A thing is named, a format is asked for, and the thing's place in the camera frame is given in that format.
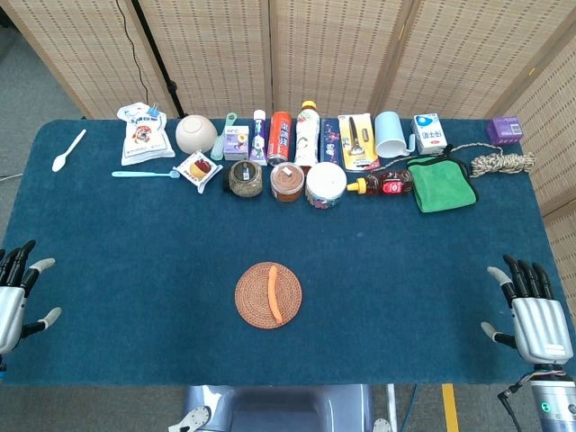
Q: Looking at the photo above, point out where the plastic jar of rubber bands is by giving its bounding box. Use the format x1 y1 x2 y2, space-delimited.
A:
269 162 306 203

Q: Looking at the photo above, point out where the purple box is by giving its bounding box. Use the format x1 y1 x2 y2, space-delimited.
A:
485 115 526 147

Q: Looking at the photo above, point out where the light blue mug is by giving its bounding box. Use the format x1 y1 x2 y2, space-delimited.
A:
373 111 419 158

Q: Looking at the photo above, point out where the blue carpet table cover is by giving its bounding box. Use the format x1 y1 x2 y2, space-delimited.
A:
0 117 576 387

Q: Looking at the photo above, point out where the purple white toothpaste tube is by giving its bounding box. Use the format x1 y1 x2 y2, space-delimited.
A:
248 110 270 167

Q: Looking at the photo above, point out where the green microfibre cloth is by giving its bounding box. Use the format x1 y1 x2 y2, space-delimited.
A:
406 144 481 214

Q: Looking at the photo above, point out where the white printed snack bag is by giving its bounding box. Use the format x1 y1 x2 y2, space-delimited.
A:
116 102 176 167

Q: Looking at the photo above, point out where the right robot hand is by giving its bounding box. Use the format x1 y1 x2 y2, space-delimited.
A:
480 254 575 366

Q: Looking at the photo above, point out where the white plastic spoon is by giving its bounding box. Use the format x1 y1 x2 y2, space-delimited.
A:
51 129 87 174

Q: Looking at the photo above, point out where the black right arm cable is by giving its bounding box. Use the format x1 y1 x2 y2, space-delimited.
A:
497 382 528 432

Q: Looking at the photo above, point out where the yellow floor tape strip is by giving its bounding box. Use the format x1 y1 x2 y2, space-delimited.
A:
441 383 460 432

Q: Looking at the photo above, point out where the clear tub of binder clips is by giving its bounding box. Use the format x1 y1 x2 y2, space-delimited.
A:
304 161 348 212

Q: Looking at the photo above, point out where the thin black hanging cable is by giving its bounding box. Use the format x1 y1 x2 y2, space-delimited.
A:
115 0 154 107

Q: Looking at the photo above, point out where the dark blue box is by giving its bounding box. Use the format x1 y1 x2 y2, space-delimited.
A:
318 117 346 164

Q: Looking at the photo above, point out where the thin blue floor cable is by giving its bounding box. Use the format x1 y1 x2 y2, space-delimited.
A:
401 383 418 432

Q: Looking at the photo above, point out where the purple white juice carton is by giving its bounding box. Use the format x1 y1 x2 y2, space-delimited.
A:
223 125 250 162

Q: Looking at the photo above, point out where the white bottle yellow cap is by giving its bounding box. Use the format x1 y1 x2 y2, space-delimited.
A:
293 100 322 168

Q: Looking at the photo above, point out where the blue grey robot torso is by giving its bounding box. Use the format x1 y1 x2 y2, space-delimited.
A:
168 384 392 432

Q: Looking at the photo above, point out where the beige bowl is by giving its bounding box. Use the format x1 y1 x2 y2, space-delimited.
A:
175 114 219 155

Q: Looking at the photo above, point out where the white blue milk carton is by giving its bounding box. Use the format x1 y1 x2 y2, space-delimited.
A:
409 112 449 157

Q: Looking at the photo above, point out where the small cake snack packet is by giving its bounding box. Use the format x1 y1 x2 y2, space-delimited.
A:
172 150 224 194

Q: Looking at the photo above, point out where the glass jar with seeds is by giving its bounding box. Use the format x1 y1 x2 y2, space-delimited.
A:
220 159 264 198

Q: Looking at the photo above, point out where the honey bottle yellow cap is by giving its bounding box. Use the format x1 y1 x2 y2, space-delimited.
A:
346 168 414 197

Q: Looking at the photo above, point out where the coiled beige rope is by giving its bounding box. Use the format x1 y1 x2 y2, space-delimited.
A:
380 141 536 179

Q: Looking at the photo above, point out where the red drink can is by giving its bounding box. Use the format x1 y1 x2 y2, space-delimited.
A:
266 111 293 167

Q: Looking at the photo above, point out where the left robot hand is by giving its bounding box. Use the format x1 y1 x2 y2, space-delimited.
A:
0 239 63 356

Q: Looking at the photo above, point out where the light blue toothbrush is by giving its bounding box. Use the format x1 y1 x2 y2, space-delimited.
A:
111 169 181 180

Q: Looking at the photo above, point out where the black tripod pole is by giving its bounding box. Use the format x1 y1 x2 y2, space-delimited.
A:
130 0 186 119

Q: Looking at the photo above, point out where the mint green plastic opener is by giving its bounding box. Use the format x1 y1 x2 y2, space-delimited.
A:
210 112 239 162

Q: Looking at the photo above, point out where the round woven rattan coaster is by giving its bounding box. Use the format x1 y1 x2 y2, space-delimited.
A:
234 261 303 330

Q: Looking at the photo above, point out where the razor in yellow blister pack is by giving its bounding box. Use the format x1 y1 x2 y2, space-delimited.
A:
337 112 382 172

